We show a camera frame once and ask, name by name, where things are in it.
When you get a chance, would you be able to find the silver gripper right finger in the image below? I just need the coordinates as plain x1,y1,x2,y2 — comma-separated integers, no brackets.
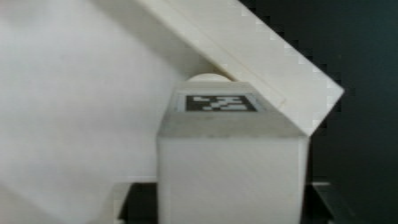
306,181,359,224

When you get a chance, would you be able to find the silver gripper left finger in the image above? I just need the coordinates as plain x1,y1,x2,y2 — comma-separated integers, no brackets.
100,182,158,224

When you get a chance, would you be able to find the white square tabletop part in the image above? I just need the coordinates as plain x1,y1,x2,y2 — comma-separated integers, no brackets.
0,0,343,224

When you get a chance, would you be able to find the white leg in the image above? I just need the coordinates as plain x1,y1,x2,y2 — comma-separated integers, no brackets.
156,81,309,224

